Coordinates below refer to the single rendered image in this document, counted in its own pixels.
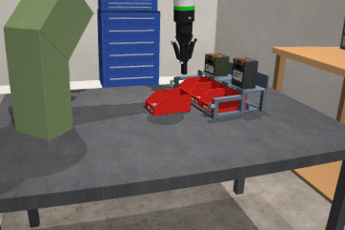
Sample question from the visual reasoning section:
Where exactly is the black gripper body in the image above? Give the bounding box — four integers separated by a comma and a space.
175, 23, 193, 45

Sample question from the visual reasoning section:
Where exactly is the dark grey case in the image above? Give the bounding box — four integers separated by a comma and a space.
232, 57, 258, 90

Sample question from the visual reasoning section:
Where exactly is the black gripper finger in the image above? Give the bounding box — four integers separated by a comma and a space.
171, 38, 185, 74
185, 37, 197, 74

